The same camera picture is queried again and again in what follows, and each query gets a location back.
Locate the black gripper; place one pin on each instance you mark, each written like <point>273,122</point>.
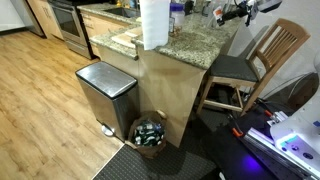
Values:
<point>244,8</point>

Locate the white bottle with orange label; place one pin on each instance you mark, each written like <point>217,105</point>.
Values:
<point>218,15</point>

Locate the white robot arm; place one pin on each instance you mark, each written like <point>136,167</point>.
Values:
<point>311,108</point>

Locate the clear plastic bottle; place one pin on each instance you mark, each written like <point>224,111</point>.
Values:
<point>210,16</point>

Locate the clear jar with purple lid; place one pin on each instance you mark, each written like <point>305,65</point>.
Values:
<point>177,13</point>

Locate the wooden chair with grey cushion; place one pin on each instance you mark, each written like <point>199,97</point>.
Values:
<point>249,76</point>

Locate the white paper towel roll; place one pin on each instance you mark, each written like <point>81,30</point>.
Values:
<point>155,22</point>

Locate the kitchen sink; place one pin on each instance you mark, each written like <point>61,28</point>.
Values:
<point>124,12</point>

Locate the wooden cutting board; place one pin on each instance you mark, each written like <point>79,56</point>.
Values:
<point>125,38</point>

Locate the stainless steel trash can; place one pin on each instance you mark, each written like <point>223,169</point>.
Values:
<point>113,96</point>

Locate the brown paper bag of recyclables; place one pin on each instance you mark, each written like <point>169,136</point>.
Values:
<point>147,134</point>

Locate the dark floor mat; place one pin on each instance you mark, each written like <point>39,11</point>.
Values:
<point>171,164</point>

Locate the stainless steel oven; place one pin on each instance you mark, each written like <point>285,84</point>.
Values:
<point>69,21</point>

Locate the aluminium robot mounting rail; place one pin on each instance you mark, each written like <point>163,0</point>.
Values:
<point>294,138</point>

